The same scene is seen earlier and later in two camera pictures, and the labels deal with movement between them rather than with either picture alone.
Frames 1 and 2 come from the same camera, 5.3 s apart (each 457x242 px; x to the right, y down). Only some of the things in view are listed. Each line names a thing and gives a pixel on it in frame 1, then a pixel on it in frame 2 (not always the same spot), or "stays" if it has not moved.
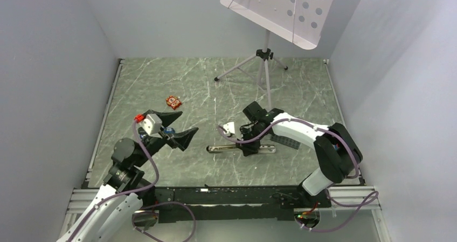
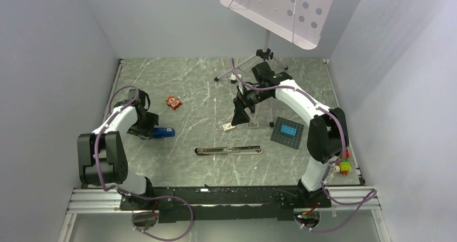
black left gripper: [181, 139] → [152, 121]
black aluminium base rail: [242, 204] stays
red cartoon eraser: [173, 102] stays
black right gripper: [248, 149] → [240, 102]
